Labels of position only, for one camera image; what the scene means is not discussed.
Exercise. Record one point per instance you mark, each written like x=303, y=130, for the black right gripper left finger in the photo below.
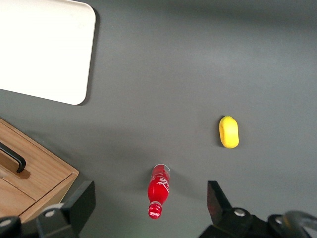
x=71, y=213

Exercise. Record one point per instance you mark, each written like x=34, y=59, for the red coke bottle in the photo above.
x=158, y=189

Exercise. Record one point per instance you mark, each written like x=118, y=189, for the white rectangular tray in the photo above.
x=44, y=49

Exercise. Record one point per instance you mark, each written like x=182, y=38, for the wooden two-drawer cabinet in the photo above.
x=49, y=168

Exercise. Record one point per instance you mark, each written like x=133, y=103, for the wooden drawer front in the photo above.
x=42, y=161

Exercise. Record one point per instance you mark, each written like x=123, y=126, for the yellow toy donut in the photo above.
x=229, y=132

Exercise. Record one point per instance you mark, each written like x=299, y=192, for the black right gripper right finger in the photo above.
x=223, y=218

